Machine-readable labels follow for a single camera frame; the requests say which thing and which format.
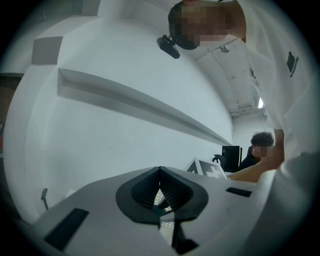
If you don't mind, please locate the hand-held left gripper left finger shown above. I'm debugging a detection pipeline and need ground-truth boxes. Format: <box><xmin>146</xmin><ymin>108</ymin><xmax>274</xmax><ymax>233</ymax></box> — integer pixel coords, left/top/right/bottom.
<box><xmin>31</xmin><ymin>165</ymin><xmax>162</xmax><ymax>256</ymax></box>

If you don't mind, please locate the black office chair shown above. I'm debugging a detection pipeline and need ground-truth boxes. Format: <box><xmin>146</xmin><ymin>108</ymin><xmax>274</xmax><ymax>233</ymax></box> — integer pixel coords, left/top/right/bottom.
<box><xmin>212</xmin><ymin>154</ymin><xmax>226</xmax><ymax>166</ymax></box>

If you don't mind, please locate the black head-mounted camera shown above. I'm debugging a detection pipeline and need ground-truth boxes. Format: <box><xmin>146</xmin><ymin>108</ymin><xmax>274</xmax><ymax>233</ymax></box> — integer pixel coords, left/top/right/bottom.
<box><xmin>156</xmin><ymin>34</ymin><xmax>181</xmax><ymax>60</ymax></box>

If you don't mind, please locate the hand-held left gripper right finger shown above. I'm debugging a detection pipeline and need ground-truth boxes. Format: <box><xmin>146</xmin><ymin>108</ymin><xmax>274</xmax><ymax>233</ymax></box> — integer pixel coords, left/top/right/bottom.
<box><xmin>158</xmin><ymin>165</ymin><xmax>262</xmax><ymax>256</ymax></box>

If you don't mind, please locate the person's white t-shirt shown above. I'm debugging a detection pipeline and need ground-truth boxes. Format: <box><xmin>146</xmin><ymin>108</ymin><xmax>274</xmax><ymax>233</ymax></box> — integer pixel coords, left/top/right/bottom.
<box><xmin>233</xmin><ymin>0</ymin><xmax>320</xmax><ymax>256</ymax></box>

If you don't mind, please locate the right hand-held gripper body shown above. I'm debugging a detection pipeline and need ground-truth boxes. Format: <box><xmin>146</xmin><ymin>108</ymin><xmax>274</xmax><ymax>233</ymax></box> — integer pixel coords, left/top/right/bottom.
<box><xmin>185</xmin><ymin>156</ymin><xmax>229</xmax><ymax>181</ymax></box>

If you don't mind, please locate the black stand with round head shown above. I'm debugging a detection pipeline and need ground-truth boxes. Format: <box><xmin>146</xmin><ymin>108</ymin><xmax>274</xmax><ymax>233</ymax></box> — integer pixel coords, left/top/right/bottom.
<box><xmin>40</xmin><ymin>187</ymin><xmax>50</xmax><ymax>211</ymax></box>

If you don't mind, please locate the white ceiling conduit pipe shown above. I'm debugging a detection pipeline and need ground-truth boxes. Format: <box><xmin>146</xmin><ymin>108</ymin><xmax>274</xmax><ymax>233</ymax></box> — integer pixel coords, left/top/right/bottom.
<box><xmin>199</xmin><ymin>39</ymin><xmax>266</xmax><ymax>118</ymax></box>

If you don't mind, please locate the person's head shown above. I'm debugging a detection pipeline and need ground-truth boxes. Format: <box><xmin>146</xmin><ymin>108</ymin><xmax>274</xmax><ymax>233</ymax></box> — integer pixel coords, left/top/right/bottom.
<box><xmin>167</xmin><ymin>0</ymin><xmax>248</xmax><ymax>51</ymax></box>

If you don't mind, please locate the person's right forearm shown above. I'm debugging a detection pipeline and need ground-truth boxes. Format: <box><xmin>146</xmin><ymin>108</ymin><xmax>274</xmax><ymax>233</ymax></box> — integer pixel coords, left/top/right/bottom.
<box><xmin>227</xmin><ymin>128</ymin><xmax>286</xmax><ymax>184</ymax></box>

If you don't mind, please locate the black computer monitor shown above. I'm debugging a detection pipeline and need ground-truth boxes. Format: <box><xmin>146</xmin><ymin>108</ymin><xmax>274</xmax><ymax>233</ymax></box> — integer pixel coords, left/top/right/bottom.
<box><xmin>221</xmin><ymin>145</ymin><xmax>241</xmax><ymax>174</ymax></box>

